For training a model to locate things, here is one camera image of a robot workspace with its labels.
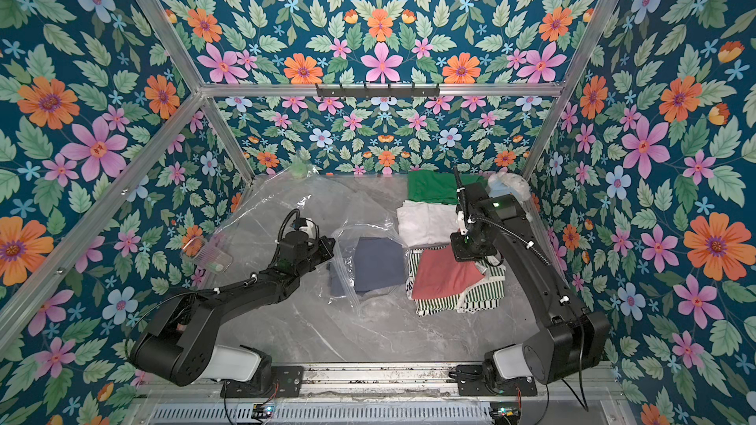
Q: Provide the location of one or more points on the white slotted cable duct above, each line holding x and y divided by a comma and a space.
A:
324, 413

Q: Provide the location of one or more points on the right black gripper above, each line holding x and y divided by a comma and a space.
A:
465, 250

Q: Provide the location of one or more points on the red garment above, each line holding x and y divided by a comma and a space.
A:
440, 275

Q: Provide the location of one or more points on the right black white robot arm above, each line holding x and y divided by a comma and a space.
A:
571, 336

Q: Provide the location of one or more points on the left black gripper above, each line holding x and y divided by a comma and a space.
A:
326, 253

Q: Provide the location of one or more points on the green t-shirt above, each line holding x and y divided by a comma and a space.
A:
431, 187

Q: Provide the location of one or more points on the white teddy bear blue shirt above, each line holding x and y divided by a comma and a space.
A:
510, 192

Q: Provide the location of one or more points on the dark blue folded garment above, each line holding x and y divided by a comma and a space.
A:
371, 264

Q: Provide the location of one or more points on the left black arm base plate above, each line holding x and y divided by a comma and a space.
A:
278, 382

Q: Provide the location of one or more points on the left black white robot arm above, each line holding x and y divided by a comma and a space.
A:
180, 343

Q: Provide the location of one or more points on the green white striped garment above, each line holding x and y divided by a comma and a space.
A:
485, 295

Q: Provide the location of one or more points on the aluminium front rail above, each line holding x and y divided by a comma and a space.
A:
419, 379

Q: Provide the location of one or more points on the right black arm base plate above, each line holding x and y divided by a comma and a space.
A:
479, 380

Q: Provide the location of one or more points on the clear plastic vacuum bag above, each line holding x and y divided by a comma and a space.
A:
341, 206

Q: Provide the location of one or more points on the black wall hook rail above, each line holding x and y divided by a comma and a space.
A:
377, 91

